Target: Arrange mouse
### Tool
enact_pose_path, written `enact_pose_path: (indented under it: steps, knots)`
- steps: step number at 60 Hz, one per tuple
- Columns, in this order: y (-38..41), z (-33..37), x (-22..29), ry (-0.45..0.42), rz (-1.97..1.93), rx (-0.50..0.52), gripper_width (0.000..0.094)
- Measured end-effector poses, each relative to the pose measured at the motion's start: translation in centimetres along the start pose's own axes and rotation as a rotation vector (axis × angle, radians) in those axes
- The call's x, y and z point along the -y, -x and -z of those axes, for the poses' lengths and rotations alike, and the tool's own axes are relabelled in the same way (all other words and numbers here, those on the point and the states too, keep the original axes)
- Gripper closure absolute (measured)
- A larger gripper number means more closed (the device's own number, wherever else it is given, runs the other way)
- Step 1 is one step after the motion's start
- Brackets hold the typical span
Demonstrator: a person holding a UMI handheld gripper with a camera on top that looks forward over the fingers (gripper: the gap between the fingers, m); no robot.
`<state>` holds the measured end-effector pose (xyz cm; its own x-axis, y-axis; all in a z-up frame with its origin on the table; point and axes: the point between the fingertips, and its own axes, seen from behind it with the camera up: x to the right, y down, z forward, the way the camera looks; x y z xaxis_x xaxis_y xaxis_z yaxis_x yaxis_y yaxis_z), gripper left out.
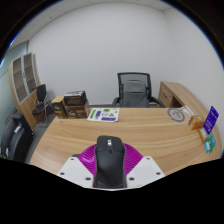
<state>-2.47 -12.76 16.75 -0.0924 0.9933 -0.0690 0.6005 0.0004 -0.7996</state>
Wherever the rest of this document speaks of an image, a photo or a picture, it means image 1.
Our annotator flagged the black box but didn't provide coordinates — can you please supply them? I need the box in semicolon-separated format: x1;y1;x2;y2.
63;90;88;107

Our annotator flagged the black computer mouse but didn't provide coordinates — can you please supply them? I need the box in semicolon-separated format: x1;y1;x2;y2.
92;134;128;189

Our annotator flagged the small tan box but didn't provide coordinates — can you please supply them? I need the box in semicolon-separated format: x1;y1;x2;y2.
197;127;209;144

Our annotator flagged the small blue box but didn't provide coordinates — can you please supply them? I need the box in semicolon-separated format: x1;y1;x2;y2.
204;139;213;154

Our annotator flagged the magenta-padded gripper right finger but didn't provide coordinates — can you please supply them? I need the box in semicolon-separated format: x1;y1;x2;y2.
123;142;166;189

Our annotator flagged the black mesh office chair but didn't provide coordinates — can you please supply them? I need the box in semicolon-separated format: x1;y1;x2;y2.
111;71;167;109

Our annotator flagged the wooden shelf unit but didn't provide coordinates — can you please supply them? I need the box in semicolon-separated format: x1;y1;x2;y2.
8;52;46;131

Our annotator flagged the white green printed leaflet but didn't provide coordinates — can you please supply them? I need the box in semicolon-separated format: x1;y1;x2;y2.
86;107;121;123

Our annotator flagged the round grey disc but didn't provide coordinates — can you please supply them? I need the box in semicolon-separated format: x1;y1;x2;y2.
166;105;195;123

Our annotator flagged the purple upright card pack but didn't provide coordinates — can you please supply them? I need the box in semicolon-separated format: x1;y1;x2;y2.
202;105;220;136

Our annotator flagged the wooden side desk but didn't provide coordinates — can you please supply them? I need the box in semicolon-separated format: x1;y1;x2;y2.
157;80;209;116

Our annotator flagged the large brown cardboard box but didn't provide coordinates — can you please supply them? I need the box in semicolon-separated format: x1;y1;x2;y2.
64;100;91;120

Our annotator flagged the large black office chair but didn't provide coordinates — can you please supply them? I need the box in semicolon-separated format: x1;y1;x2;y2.
0;112;35;163

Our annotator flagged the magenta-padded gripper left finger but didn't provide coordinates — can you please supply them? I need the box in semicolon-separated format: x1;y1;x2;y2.
56;143;98;189

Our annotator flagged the orange cardboard box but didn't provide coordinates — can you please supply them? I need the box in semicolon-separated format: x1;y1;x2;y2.
187;114;206;131

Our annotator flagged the small brown cardboard box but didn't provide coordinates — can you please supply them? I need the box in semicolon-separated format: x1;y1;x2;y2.
50;95;69;120

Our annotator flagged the green flat box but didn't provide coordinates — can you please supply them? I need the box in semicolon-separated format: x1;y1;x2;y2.
208;133;218;153

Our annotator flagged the grey backpack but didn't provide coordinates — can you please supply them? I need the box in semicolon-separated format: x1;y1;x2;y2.
121;79;150;108

